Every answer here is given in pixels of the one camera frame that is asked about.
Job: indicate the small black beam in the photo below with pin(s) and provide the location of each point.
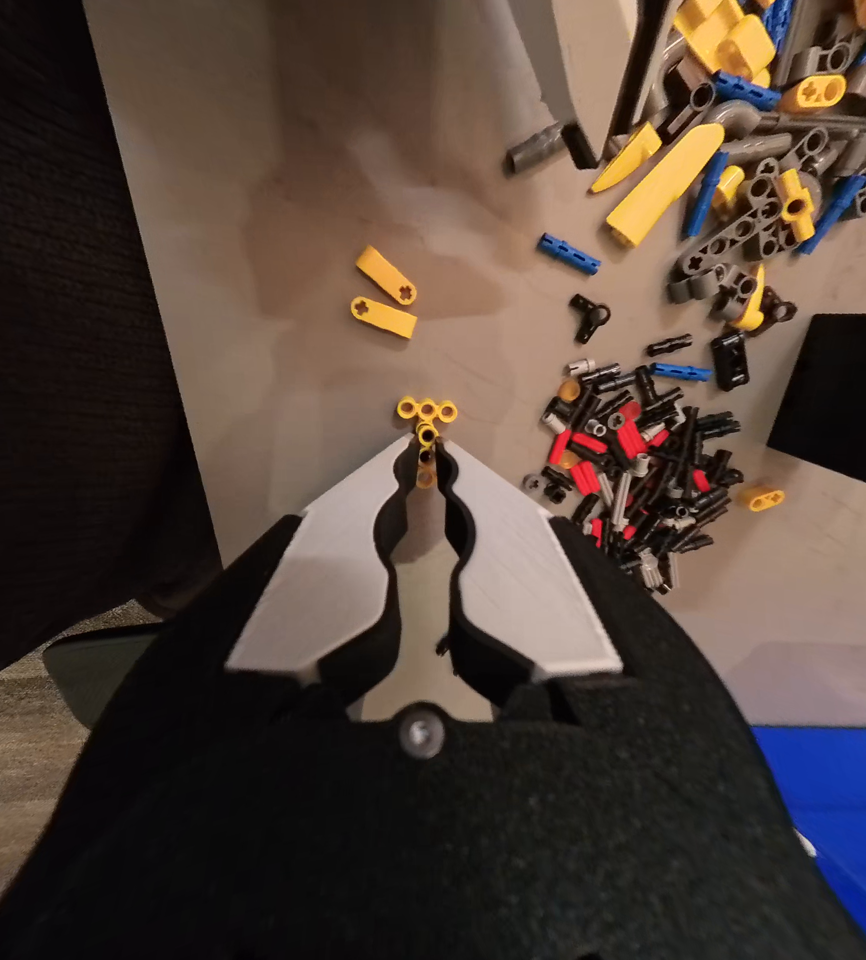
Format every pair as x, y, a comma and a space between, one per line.
729, 360

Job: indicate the yellow T-shaped beam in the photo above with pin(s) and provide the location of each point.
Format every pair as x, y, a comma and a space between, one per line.
418, 409

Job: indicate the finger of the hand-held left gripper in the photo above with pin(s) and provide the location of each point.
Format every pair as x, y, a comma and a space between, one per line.
575, 67

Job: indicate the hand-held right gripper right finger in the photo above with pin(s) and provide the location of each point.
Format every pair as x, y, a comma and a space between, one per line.
538, 592

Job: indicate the black angled connector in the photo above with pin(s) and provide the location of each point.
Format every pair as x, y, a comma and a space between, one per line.
592, 313

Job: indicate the blue long pin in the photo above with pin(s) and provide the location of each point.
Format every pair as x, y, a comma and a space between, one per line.
568, 253
680, 372

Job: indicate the pile of black red pins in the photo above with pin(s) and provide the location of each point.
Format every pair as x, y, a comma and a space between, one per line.
650, 465

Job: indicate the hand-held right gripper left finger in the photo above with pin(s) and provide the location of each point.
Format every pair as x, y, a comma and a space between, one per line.
313, 592

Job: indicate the small yellow two-hole beam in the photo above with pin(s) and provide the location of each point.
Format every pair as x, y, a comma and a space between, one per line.
761, 497

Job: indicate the pile of mixed building pieces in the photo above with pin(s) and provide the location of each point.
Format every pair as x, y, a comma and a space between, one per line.
658, 184

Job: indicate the yellow thin liftarm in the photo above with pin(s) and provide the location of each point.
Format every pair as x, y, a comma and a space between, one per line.
391, 320
380, 268

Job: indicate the black pin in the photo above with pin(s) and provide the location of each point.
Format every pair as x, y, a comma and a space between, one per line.
669, 346

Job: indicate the grey ridged connector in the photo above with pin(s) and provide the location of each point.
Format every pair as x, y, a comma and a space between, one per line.
534, 148

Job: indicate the blue plastic bin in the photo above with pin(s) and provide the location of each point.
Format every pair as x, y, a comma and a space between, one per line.
853, 840

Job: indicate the dark grey plastic part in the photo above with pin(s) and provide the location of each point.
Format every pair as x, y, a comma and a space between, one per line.
95, 664

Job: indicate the black perforated block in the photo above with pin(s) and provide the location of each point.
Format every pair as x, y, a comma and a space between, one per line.
845, 405

